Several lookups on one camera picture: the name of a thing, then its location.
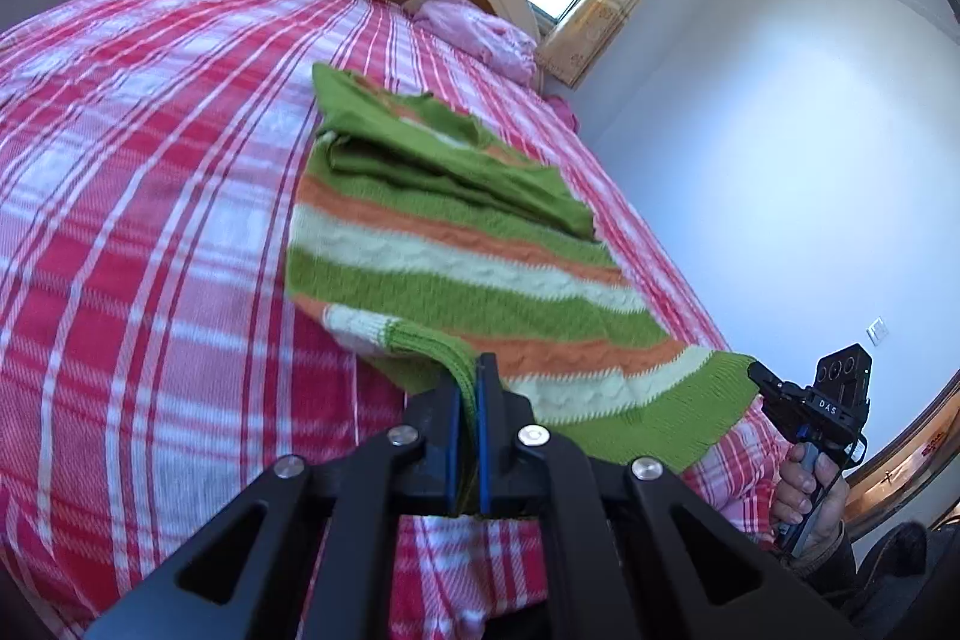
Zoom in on person's right forearm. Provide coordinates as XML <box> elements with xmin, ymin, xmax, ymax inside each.
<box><xmin>780</xmin><ymin>520</ymin><xmax>865</xmax><ymax>612</ymax></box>

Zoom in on pink cloth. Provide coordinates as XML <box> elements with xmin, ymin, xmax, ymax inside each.
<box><xmin>543</xmin><ymin>92</ymin><xmax>580</xmax><ymax>132</ymax></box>

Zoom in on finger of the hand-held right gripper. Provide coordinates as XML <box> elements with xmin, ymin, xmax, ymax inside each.
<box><xmin>763</xmin><ymin>395</ymin><xmax>801</xmax><ymax>441</ymax></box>
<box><xmin>746</xmin><ymin>361</ymin><xmax>809</xmax><ymax>398</ymax></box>

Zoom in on green orange striped knit sweater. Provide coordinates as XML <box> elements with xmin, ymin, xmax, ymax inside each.
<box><xmin>285</xmin><ymin>62</ymin><xmax>763</xmax><ymax>473</ymax></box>

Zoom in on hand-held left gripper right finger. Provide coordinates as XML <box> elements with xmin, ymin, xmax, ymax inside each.
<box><xmin>475</xmin><ymin>351</ymin><xmax>857</xmax><ymax>640</ymax></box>

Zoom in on wooden door frame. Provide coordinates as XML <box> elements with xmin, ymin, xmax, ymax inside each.
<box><xmin>844</xmin><ymin>370</ymin><xmax>960</xmax><ymax>536</ymax></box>

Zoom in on bed with red plaid sheet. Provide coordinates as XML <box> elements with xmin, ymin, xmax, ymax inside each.
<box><xmin>0</xmin><ymin>0</ymin><xmax>797</xmax><ymax>640</ymax></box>

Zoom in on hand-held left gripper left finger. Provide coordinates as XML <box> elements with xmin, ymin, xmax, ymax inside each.
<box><xmin>84</xmin><ymin>380</ymin><xmax>462</xmax><ymax>640</ymax></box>

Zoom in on person's dark clothing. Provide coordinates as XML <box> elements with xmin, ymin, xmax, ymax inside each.
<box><xmin>855</xmin><ymin>522</ymin><xmax>960</xmax><ymax>640</ymax></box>

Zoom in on pink pillow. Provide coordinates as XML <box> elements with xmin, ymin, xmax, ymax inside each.
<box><xmin>412</xmin><ymin>0</ymin><xmax>538</xmax><ymax>83</ymax></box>

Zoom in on person's right hand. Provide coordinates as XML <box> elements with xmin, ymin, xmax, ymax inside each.
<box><xmin>772</xmin><ymin>443</ymin><xmax>852</xmax><ymax>562</ymax></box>

